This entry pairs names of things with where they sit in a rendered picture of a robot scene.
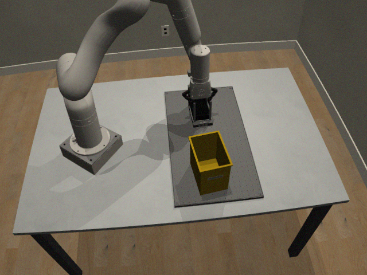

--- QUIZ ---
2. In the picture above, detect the yellow open-top bin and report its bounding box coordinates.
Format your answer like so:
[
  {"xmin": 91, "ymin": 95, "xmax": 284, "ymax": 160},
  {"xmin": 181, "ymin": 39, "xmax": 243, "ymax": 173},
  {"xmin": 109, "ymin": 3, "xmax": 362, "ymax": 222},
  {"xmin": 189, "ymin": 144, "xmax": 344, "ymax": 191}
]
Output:
[{"xmin": 188, "ymin": 131, "xmax": 233, "ymax": 195}]

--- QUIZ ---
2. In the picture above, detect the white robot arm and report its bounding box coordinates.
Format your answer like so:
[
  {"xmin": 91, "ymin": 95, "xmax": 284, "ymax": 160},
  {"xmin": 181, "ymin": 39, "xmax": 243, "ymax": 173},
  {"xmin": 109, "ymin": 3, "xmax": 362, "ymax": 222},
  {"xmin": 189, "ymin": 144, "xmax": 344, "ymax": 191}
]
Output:
[{"xmin": 56, "ymin": 0, "xmax": 210, "ymax": 156}]

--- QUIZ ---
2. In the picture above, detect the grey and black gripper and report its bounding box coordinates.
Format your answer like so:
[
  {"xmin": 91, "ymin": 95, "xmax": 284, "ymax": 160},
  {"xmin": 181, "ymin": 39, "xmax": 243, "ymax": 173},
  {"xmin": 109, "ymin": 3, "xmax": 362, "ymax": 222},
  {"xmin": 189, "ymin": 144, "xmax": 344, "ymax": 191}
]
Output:
[{"xmin": 182, "ymin": 79, "xmax": 218, "ymax": 107}]

